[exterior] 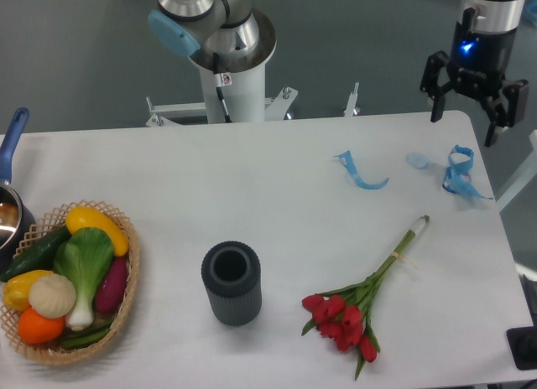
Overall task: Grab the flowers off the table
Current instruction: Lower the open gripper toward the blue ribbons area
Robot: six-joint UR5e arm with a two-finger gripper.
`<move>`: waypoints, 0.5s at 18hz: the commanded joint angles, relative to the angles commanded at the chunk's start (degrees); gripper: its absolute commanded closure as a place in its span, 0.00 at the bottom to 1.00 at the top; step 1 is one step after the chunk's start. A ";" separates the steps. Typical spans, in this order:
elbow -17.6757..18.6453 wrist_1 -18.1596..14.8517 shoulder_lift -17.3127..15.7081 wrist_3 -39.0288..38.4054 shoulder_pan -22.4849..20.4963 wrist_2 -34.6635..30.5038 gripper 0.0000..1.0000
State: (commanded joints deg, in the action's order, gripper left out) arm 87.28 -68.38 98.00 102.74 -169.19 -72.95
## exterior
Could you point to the crumpled blue tape loop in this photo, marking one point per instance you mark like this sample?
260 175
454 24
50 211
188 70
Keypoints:
457 179

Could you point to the black device at edge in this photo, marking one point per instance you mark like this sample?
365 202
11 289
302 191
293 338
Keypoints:
522 344

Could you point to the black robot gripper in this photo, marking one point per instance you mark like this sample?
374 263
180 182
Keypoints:
478 59

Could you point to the woven wicker basket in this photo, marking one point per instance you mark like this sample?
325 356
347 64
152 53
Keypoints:
51 353

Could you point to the purple sweet potato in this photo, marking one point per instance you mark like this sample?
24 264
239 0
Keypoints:
110 294

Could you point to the white frame bar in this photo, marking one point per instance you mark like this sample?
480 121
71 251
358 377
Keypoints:
524 173

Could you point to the orange fruit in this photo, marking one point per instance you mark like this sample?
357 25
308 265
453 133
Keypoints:
35 329

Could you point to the dark grey ribbed vase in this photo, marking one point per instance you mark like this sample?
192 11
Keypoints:
231 273

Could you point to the dark green cucumber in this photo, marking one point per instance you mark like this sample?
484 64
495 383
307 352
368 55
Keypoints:
38 256

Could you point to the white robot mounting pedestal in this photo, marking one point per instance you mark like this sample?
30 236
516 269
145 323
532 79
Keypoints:
228 97

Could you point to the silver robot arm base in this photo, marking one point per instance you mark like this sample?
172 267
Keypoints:
218 35

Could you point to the red tulip bouquet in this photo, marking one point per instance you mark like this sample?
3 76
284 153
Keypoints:
344 315

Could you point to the green bean pods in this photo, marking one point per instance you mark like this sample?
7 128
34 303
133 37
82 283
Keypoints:
87 336

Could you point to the blue handled saucepan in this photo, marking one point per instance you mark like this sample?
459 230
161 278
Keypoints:
16 218

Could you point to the green bok choy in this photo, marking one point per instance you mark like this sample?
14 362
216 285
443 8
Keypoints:
84 260

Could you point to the yellow bell pepper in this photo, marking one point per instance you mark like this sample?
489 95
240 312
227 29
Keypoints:
16 290

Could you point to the white garlic bulb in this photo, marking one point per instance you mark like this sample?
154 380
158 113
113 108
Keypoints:
52 296

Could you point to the small blue tape disc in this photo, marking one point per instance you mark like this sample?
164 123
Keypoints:
417 160

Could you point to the blue tape strip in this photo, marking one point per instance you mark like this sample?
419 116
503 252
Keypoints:
347 161

